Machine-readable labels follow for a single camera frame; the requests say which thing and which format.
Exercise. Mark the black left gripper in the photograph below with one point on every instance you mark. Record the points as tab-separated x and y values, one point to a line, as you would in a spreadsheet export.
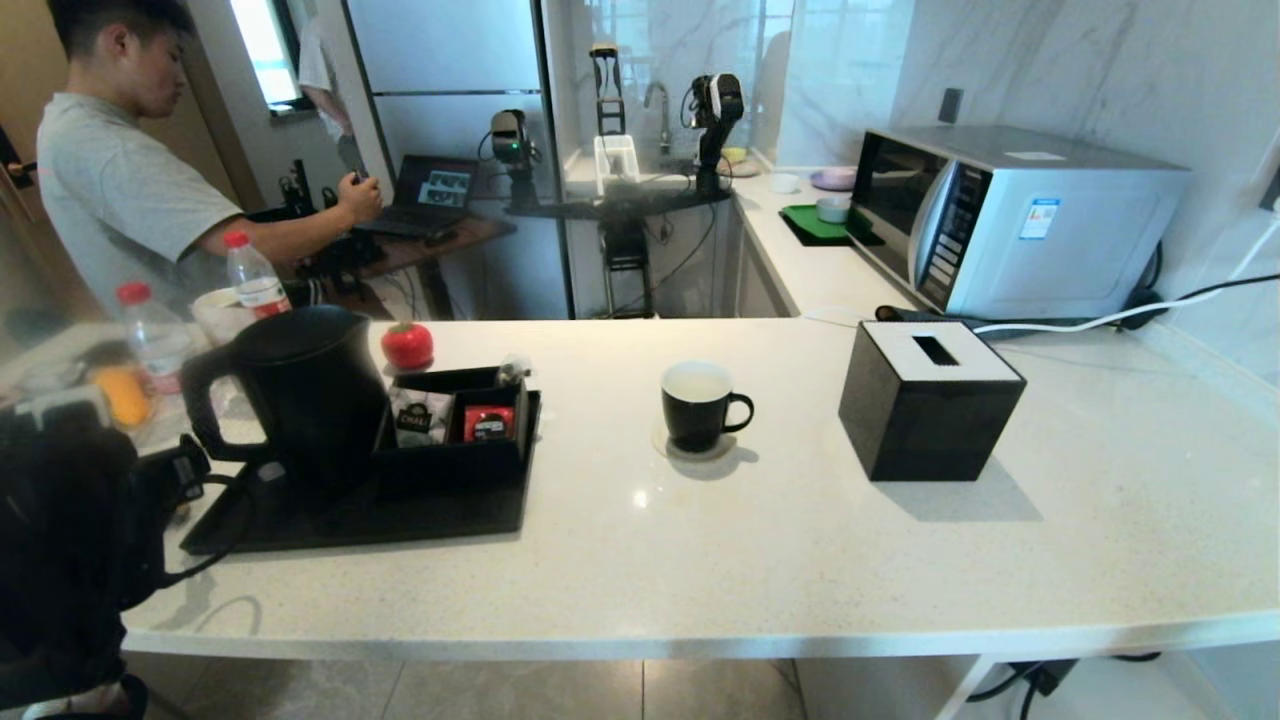
110	480

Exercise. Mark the black electric kettle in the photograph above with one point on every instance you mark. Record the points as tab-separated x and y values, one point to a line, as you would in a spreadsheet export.
310	400

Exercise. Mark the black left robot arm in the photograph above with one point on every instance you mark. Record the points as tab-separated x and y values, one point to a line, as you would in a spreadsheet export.
50	580

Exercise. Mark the white tea bag packet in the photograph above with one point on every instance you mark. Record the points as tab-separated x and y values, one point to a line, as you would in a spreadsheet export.
420	420

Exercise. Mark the yellow soft object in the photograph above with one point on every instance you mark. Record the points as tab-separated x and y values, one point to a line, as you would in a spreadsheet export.
125	395

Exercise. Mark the clear water bottle red cap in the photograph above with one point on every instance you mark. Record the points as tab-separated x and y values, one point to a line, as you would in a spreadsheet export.
158	345

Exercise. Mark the white paper cup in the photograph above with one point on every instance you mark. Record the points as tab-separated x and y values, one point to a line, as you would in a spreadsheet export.
220	315

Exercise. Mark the water bottle with red label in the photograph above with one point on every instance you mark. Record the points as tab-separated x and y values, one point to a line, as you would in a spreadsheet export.
256	285

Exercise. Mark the black serving tray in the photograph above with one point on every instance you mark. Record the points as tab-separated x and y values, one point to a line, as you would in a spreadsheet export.
380	515

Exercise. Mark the black trash bin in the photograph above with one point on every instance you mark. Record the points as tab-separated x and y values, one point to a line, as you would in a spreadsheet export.
130	700

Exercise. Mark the red tomato shaped object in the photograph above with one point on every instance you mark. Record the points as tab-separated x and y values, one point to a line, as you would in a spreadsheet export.
408	346

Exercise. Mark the black compartment box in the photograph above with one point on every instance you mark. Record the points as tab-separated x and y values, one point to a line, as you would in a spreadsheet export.
450	465

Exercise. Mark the person in grey shirt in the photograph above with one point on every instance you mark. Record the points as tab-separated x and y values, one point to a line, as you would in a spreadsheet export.
120	190

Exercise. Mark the red coffee sachet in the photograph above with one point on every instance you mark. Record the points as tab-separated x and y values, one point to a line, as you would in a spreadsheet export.
490	423

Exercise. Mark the clear wrapped small item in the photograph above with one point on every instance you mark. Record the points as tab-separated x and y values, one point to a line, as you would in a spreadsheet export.
514	372

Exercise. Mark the brown wooden table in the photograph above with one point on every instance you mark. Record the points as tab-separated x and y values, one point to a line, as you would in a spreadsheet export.
450	245

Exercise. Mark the black laptop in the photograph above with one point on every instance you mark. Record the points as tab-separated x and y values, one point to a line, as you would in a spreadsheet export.
440	190

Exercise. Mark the person in white shirt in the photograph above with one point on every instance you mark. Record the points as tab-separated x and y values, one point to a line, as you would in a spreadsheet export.
325	70

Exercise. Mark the clear glass coaster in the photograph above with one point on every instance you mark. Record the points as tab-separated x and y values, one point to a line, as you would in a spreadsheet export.
660	444

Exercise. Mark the grey refrigerator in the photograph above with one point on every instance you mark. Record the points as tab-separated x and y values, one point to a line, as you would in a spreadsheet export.
450	60

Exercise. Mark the black mug white inside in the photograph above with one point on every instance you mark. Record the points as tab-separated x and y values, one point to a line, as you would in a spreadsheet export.
695	420

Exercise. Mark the metal kitchen faucet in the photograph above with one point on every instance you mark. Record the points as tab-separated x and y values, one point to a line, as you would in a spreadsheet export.
660	100

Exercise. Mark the yellow bowl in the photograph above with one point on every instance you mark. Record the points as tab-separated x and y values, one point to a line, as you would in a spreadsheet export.
738	158

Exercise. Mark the small white bowl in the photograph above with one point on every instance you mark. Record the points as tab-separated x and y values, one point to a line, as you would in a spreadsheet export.
785	185

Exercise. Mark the green mat on black tray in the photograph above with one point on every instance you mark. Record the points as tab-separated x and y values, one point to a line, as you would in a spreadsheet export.
810	225

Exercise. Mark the small grey bowl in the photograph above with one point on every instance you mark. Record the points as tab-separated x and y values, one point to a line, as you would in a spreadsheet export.
833	212

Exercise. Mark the purple plate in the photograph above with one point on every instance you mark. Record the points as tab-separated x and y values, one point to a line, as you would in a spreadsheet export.
835	181

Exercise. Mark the black tissue box white lid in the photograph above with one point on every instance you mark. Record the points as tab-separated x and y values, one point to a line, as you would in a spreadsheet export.
920	420

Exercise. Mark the black power adapter brick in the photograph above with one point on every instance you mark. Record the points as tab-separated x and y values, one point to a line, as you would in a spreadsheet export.
1045	677

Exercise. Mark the silver microwave oven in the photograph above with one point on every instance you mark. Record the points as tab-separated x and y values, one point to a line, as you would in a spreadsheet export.
1060	240

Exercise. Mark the window with dark frame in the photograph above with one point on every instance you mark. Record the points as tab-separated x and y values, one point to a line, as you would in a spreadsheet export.
265	50

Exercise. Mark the black camera head on stand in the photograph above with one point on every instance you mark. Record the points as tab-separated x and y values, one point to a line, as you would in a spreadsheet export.
512	140

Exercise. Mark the black upright frame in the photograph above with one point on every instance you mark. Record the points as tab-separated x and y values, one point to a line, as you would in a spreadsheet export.
607	90

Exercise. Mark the black wall switch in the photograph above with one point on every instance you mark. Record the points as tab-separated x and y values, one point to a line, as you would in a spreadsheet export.
950	107

